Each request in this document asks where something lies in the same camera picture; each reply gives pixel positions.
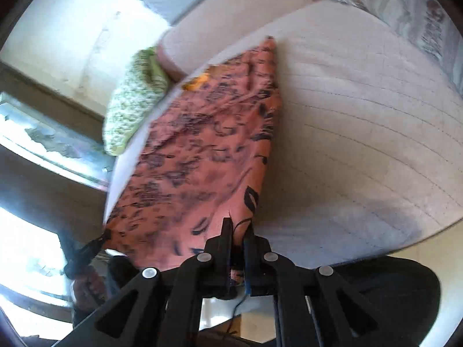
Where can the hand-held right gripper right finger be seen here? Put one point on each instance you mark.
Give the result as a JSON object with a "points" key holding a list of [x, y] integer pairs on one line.
{"points": [[248, 260]]}

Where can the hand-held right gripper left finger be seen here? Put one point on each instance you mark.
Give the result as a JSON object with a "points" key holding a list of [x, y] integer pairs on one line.
{"points": [[224, 253]]}

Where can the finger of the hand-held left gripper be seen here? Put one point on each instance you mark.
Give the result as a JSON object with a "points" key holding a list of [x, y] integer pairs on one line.
{"points": [[86, 251]]}

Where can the orange floral garment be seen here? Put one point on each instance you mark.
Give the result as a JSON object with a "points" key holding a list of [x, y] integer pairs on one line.
{"points": [[202, 151]]}

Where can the person's left hand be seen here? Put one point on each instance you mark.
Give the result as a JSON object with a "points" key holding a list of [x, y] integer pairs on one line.
{"points": [[90, 289]]}

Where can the patterned glass window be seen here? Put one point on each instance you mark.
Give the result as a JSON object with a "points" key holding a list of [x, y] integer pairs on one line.
{"points": [[43, 141]]}

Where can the green checked blanket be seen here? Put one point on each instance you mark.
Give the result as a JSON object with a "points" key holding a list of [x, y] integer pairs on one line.
{"points": [[126, 115]]}

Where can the white quilted bed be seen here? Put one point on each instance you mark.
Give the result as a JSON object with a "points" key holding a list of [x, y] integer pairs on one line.
{"points": [[361, 133]]}

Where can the cream bolster with pink ends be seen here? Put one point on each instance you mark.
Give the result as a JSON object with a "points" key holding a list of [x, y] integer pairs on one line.
{"points": [[224, 25]]}

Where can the striped grey white blanket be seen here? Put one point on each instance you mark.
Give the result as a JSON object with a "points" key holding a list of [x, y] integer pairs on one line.
{"points": [[390, 3]]}

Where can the dark wooden window frame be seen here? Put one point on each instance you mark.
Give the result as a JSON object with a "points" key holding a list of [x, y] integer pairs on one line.
{"points": [[54, 202]]}

